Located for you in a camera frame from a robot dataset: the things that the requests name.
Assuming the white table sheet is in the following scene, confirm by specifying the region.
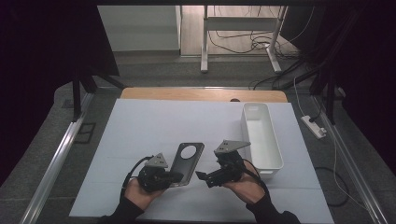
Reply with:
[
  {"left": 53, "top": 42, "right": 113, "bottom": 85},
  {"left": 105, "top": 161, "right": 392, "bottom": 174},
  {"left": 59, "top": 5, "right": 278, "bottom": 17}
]
[{"left": 68, "top": 98, "right": 336, "bottom": 224}]

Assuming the white plastic storage bin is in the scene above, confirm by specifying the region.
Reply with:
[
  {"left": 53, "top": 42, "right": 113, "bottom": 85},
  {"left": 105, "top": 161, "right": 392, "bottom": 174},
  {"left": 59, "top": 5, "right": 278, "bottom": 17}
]
[{"left": 241, "top": 102, "right": 285, "bottom": 181}]

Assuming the black stand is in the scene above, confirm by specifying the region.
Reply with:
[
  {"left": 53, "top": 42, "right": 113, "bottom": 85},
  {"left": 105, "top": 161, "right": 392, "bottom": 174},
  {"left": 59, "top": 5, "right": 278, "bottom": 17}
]
[
  {"left": 309, "top": 66, "right": 338, "bottom": 126},
  {"left": 70, "top": 66, "right": 126, "bottom": 123}
]

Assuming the person's right hand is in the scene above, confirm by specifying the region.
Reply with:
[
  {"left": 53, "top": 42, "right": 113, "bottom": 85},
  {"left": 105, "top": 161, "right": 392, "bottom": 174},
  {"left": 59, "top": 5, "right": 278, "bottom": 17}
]
[{"left": 222, "top": 160, "right": 269, "bottom": 205}]

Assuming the person's left hand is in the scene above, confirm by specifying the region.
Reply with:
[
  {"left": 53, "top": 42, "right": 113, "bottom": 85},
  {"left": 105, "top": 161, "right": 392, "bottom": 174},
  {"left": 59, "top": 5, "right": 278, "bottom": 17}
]
[{"left": 124, "top": 177, "right": 166, "bottom": 211}]

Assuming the white power strip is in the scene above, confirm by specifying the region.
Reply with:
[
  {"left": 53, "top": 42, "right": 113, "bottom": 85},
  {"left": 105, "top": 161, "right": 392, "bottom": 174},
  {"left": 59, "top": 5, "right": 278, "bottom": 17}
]
[{"left": 300, "top": 115, "right": 328, "bottom": 140}]

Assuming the dark floor hatch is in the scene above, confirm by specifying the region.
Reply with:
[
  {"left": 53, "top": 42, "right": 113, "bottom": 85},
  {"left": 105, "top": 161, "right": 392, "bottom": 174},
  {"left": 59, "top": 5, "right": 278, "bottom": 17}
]
[{"left": 74, "top": 122, "right": 97, "bottom": 145}]

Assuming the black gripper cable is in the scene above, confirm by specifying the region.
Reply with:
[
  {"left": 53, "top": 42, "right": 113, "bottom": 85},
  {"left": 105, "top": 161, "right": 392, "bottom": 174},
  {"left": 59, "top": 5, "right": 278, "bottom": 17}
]
[
  {"left": 120, "top": 155, "right": 155, "bottom": 197},
  {"left": 242, "top": 158, "right": 270, "bottom": 195}
]

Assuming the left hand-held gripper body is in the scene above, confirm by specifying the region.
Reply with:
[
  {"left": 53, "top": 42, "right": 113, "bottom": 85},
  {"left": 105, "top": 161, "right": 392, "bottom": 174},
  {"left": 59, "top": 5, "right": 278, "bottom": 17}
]
[{"left": 137, "top": 152, "right": 176, "bottom": 193}]

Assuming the aluminium rail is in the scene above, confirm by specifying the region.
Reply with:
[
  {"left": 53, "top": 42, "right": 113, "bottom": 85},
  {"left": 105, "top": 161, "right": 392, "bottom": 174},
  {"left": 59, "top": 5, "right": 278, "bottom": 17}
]
[
  {"left": 19, "top": 92, "right": 95, "bottom": 224},
  {"left": 312, "top": 94, "right": 389, "bottom": 224}
]

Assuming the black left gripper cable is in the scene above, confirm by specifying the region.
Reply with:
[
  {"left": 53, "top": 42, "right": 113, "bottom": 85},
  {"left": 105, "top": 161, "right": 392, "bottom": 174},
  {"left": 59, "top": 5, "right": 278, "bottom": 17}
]
[{"left": 120, "top": 155, "right": 155, "bottom": 197}]

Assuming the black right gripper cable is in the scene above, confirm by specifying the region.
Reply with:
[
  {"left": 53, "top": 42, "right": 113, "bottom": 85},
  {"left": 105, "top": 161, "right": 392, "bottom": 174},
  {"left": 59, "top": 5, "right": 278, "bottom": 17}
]
[{"left": 242, "top": 158, "right": 270, "bottom": 195}]

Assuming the thin white cable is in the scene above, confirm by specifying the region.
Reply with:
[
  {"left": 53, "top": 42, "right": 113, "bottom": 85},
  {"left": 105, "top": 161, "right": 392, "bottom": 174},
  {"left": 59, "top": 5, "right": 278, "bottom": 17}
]
[{"left": 293, "top": 77, "right": 370, "bottom": 213}]

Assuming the black looped floor cable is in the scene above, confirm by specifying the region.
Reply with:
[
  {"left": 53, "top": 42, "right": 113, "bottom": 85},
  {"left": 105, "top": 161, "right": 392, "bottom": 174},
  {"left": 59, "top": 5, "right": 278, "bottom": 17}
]
[{"left": 314, "top": 166, "right": 351, "bottom": 208}]

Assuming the white desk frame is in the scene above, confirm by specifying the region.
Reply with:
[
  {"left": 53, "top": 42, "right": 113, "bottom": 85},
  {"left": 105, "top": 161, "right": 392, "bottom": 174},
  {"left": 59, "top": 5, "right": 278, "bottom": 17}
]
[{"left": 200, "top": 5, "right": 290, "bottom": 75}]

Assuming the white cabinet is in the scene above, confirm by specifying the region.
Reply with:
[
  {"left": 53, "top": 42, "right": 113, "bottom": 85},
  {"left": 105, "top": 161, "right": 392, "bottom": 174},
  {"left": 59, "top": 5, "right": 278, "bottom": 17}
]
[{"left": 97, "top": 5, "right": 182, "bottom": 52}]

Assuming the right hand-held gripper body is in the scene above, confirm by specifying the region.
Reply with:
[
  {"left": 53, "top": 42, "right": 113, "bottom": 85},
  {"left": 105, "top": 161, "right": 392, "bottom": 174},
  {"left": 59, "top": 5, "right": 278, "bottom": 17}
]
[{"left": 205, "top": 139, "right": 251, "bottom": 185}]

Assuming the bundle of black cables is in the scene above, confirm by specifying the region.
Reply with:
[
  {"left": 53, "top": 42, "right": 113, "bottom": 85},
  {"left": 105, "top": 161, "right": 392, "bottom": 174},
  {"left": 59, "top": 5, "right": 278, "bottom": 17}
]
[{"left": 247, "top": 57, "right": 321, "bottom": 91}]

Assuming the black curtain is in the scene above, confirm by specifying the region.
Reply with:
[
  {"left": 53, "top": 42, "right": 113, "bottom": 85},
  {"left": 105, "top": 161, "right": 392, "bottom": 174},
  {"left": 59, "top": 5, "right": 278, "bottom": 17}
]
[
  {"left": 0, "top": 0, "right": 120, "bottom": 188},
  {"left": 281, "top": 5, "right": 396, "bottom": 175}
]

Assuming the tangle of floor cables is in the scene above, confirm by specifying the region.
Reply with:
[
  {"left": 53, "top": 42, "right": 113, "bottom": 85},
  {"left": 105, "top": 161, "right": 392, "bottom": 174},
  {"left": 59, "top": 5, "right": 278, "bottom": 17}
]
[{"left": 207, "top": 5, "right": 316, "bottom": 59}]

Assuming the grey phone case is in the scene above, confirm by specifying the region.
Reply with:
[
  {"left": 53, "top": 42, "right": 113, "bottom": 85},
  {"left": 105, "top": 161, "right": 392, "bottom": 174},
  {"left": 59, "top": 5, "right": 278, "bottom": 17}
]
[{"left": 169, "top": 142, "right": 205, "bottom": 188}]

